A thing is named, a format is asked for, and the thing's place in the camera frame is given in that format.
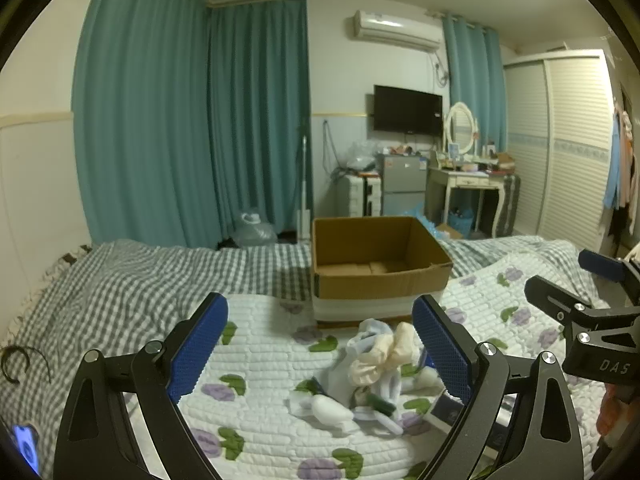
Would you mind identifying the white air conditioner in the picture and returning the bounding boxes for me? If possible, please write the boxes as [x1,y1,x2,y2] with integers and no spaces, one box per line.
[346,9,444,53]

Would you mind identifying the clear water jug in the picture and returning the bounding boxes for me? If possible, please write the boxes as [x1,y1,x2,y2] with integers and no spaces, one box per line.
[235,211,278,249]

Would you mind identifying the sock packet with dark label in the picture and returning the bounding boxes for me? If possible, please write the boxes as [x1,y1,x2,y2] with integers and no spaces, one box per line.
[427,395,469,433]

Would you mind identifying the white oval mirror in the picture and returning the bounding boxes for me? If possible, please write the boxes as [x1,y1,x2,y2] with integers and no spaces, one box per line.
[442,101,482,157]

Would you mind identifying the blue plastic basket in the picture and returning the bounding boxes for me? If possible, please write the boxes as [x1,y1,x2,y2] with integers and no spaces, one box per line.
[446,208,476,239]

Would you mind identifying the teal corner curtain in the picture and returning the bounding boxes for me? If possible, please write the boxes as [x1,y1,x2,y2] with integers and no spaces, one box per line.
[206,0,314,242]

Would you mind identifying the heap of blue plastic bags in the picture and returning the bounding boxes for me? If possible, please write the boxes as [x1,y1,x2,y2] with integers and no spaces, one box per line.
[405,205,442,242]

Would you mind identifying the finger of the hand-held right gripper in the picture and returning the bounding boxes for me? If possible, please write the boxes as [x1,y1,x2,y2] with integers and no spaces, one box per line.
[524,275,640,337]
[578,248,640,307]

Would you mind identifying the pile of socks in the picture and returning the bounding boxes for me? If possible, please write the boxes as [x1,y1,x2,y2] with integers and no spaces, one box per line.
[289,317,451,436]

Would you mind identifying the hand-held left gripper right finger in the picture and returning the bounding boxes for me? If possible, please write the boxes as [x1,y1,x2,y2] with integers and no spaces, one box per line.
[411,294,585,480]

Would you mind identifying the wide teal curtain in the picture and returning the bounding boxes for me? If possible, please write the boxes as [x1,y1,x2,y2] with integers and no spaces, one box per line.
[72,0,221,252]

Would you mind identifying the person's right hand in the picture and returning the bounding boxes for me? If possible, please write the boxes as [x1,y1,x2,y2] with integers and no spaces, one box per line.
[596,382,633,442]

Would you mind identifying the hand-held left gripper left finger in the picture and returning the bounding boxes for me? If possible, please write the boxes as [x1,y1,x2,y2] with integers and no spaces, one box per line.
[52,291,231,480]

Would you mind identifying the black wall cable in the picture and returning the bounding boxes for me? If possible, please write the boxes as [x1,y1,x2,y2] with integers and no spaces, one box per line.
[322,119,347,173]

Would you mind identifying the brown cardboard box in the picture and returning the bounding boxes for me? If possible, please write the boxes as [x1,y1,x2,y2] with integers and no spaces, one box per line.
[311,216,454,329]

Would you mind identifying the clear plastic bag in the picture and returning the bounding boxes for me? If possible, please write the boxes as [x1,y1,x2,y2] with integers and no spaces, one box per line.
[345,140,382,172]

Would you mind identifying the white dressing table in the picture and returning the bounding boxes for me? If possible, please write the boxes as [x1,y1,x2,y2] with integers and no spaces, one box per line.
[426,161,507,239]

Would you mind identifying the black wall television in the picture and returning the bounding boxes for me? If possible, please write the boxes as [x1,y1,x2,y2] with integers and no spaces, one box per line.
[373,85,444,136]

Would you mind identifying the black hair band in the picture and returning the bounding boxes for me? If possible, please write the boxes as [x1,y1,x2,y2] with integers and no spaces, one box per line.
[0,345,54,387]

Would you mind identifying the white suitcase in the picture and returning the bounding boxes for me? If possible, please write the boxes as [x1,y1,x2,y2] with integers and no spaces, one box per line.
[340,173,384,219]

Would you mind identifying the grey mini fridge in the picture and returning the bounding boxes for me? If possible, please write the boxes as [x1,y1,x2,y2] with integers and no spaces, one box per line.
[376,152,430,219]

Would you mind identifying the white floral quilt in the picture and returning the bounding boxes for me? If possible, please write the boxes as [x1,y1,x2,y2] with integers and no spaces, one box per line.
[125,252,612,480]

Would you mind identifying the white slatted wardrobe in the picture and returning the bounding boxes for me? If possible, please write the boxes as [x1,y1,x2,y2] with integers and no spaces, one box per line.
[502,49,619,257]

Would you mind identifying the grey checked bed sheet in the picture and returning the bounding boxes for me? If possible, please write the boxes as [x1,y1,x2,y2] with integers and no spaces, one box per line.
[0,236,618,461]

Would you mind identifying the smartphone with lit screen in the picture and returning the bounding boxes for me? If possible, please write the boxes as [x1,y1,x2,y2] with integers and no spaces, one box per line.
[11,423,42,477]

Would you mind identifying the white mop pole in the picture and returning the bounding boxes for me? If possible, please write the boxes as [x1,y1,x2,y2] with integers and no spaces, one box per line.
[298,117,311,241]

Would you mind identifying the dark checked suitcase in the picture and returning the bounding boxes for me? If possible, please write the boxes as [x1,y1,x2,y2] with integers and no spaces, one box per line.
[492,174,522,237]

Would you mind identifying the narrow teal curtain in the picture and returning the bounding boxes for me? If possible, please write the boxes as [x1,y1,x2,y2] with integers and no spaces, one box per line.
[441,12,509,155]

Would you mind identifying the hanging clothes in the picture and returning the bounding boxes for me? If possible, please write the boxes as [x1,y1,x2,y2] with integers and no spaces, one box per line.
[602,100,640,237]

